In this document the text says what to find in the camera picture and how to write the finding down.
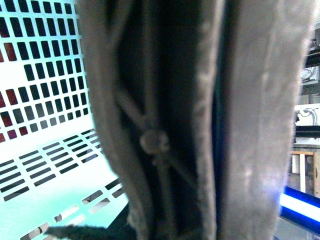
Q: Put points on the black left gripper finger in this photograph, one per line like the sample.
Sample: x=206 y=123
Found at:
x=73 y=232

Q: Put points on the light blue plastic basket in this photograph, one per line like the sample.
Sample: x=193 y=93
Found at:
x=52 y=168

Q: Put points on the brown basket handle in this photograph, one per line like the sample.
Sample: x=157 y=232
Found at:
x=193 y=102

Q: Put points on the blue white striped pole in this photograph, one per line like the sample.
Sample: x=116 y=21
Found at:
x=300 y=208

